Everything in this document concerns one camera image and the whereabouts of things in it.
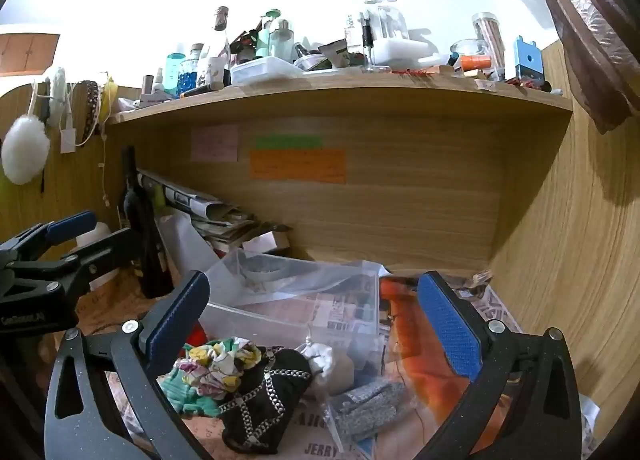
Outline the clear jar of sticks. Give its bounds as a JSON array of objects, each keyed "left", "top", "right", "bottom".
[{"left": 472, "top": 12, "right": 506, "bottom": 79}]

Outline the white fluffy band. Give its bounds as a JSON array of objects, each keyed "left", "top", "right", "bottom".
[{"left": 45, "top": 66, "right": 71, "bottom": 128}]

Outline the green pump bottle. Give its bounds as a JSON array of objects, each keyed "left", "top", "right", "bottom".
[{"left": 255, "top": 9, "right": 281, "bottom": 61}]

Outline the white lidded plastic box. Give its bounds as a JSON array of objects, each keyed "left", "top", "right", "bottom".
[{"left": 230, "top": 56, "right": 304, "bottom": 87}]

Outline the pink paper note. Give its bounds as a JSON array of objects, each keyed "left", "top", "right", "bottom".
[{"left": 191, "top": 124, "right": 239, "bottom": 163}]

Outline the wooden shelf board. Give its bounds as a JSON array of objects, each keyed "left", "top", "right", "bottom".
[{"left": 107, "top": 71, "right": 574, "bottom": 127}]

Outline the brown cabinet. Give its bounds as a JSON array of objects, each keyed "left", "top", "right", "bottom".
[{"left": 0, "top": 32, "right": 61, "bottom": 76}]

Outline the jar of blue beads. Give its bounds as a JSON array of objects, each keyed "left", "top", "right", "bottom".
[{"left": 180, "top": 57, "right": 202, "bottom": 97}]

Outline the white fluffy soft item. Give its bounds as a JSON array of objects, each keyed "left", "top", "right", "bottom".
[{"left": 296, "top": 337, "right": 335, "bottom": 393}]

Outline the orange paper note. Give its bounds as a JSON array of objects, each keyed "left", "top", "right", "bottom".
[{"left": 249, "top": 149, "right": 347, "bottom": 185}]

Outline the white foam tray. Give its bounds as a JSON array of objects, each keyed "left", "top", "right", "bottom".
[{"left": 372, "top": 37, "right": 451, "bottom": 69}]

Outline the teal plastic bottle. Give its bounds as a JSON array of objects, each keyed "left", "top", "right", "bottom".
[{"left": 166, "top": 52, "right": 187, "bottom": 97}]

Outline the clear plastic organizer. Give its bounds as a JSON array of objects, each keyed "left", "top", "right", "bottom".
[{"left": 345, "top": 0, "right": 412, "bottom": 69}]

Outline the orange cloth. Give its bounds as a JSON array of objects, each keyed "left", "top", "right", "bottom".
[{"left": 379, "top": 275, "right": 506, "bottom": 451}]

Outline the clear glass bottle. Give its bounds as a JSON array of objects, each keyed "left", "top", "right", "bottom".
[{"left": 212, "top": 6, "right": 234, "bottom": 61}]

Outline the stack of folded newspapers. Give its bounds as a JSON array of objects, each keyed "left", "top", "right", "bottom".
[{"left": 135, "top": 167, "right": 296, "bottom": 252}]

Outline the yellow hanging item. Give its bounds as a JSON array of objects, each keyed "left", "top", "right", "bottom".
[{"left": 100, "top": 80, "right": 119, "bottom": 124}]

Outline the brown hanging garment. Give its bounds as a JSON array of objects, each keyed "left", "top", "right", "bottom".
[{"left": 487, "top": 0, "right": 640, "bottom": 135}]

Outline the glass bowl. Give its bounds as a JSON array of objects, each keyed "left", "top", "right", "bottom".
[{"left": 450, "top": 39, "right": 491, "bottom": 71}]

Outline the white fluffy puff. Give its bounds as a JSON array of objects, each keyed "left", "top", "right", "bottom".
[{"left": 1, "top": 115, "right": 51, "bottom": 186}]

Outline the translucent plastic bag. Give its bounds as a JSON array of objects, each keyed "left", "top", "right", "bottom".
[{"left": 155, "top": 212, "right": 222, "bottom": 282}]

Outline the silver wrapper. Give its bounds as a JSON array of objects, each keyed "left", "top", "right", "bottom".
[{"left": 457, "top": 269, "right": 496, "bottom": 299}]

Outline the clear plastic storage box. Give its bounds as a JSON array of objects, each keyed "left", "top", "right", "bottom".
[{"left": 199, "top": 247, "right": 383, "bottom": 386}]

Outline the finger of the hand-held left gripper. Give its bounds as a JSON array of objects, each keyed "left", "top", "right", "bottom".
[
  {"left": 0, "top": 211, "right": 98, "bottom": 266},
  {"left": 10, "top": 228, "right": 139, "bottom": 302}
]

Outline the black cloth with silver chains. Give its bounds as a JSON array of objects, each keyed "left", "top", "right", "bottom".
[{"left": 219, "top": 346, "right": 315, "bottom": 456}]

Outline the clear round bottle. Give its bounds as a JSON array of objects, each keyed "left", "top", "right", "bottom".
[{"left": 270, "top": 19, "right": 294, "bottom": 64}]

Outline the dark wine bottle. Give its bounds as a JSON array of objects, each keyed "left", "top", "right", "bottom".
[{"left": 120, "top": 145, "right": 175, "bottom": 299}]

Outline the blue box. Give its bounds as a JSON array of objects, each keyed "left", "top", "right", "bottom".
[{"left": 514, "top": 36, "right": 544, "bottom": 84}]

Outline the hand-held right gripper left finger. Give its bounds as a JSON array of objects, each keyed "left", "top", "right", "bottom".
[{"left": 44, "top": 270, "right": 216, "bottom": 460}]

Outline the grey glitter item in bag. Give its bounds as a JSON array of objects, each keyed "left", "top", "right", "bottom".
[{"left": 322, "top": 377, "right": 408, "bottom": 448}]

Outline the green paper note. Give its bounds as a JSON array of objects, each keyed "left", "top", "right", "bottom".
[{"left": 255, "top": 135, "right": 323, "bottom": 150}]

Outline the studded headband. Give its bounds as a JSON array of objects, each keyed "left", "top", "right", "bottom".
[{"left": 75, "top": 80, "right": 103, "bottom": 147}]

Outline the floral patterned cloth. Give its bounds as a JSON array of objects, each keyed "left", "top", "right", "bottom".
[{"left": 159, "top": 337, "right": 263, "bottom": 417}]

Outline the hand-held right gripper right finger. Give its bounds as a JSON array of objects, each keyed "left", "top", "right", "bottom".
[{"left": 415, "top": 270, "right": 583, "bottom": 460}]

